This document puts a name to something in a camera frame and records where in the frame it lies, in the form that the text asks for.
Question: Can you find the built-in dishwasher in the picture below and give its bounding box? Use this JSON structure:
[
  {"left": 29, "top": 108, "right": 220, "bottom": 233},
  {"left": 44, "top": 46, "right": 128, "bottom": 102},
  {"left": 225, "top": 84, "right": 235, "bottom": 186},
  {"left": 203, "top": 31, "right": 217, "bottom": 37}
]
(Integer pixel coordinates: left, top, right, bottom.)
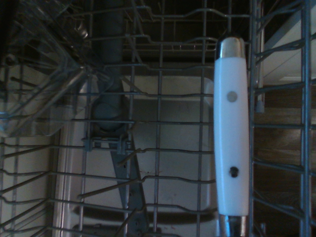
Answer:
[{"left": 0, "top": 0, "right": 265, "bottom": 237}]

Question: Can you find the cream cabinet door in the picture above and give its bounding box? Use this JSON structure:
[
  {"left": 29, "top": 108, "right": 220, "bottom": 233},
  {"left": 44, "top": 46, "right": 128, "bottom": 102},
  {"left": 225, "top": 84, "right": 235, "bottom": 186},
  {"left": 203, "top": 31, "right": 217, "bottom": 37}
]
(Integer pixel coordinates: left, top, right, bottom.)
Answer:
[{"left": 261, "top": 6, "right": 316, "bottom": 86}]

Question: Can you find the white handled metal spoon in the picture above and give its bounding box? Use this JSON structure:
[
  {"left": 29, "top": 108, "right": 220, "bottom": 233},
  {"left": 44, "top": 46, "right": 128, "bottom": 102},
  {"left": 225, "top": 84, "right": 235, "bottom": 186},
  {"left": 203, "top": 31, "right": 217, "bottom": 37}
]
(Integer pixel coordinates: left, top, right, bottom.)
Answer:
[{"left": 213, "top": 37, "right": 250, "bottom": 237}]

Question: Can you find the clear plastic container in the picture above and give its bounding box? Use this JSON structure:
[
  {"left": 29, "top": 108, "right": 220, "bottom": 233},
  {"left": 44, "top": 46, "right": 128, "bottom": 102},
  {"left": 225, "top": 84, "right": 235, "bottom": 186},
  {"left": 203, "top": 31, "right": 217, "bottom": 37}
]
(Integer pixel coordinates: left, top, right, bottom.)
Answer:
[{"left": 0, "top": 0, "right": 117, "bottom": 138}]

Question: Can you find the wire dishwasher rack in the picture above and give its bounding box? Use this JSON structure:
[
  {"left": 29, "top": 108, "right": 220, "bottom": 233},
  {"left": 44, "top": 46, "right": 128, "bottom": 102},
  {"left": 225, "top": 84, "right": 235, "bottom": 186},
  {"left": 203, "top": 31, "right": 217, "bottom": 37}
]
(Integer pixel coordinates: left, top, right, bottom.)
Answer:
[{"left": 0, "top": 0, "right": 316, "bottom": 237}]

